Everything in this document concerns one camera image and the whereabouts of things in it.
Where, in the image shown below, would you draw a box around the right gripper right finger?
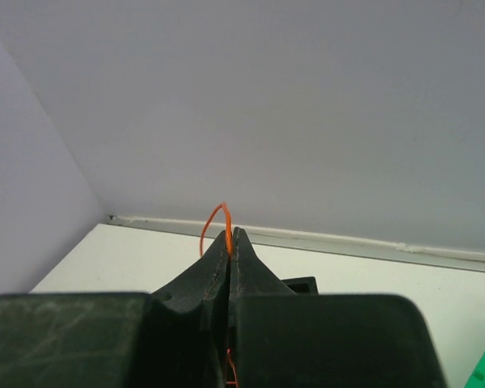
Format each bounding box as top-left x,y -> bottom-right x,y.
230,228 -> 447,387

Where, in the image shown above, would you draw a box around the black plastic bin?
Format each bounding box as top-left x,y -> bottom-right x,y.
281,276 -> 318,295

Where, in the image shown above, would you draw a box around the red thin wires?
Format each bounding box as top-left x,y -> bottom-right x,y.
198,201 -> 238,387

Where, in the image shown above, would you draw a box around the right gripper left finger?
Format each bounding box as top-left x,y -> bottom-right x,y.
0,232 -> 231,387

